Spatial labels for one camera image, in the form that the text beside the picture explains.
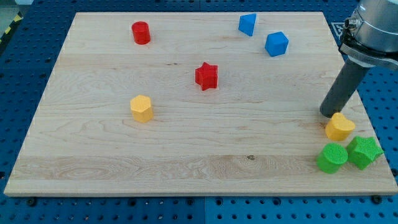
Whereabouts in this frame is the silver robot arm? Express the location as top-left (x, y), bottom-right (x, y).
top-left (339, 0), bottom-right (397, 71)

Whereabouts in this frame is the red star block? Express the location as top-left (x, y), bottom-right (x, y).
top-left (195, 62), bottom-right (218, 91)

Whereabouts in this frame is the green star block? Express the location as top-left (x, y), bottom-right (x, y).
top-left (346, 136), bottom-right (384, 170)

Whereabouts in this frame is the wooden board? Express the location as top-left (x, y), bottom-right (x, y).
top-left (4, 12), bottom-right (397, 197)

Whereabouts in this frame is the yellow hexagon block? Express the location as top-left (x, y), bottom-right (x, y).
top-left (130, 95), bottom-right (154, 123)

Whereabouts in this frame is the red cylinder block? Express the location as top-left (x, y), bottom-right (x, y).
top-left (131, 21), bottom-right (150, 45)

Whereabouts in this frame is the blue triangular prism block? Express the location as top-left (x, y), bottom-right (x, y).
top-left (238, 14), bottom-right (257, 36)

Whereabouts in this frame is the blue cube block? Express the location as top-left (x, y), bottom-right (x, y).
top-left (264, 32), bottom-right (289, 57)

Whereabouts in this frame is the yellow heart block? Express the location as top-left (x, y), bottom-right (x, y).
top-left (325, 113), bottom-right (356, 141)

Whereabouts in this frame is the green cylinder block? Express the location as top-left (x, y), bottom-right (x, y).
top-left (317, 143), bottom-right (348, 174)

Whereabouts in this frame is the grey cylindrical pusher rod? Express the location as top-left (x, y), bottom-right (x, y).
top-left (320, 58), bottom-right (371, 118)

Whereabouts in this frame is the fiducial marker tag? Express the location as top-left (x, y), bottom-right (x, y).
top-left (331, 22), bottom-right (344, 37)

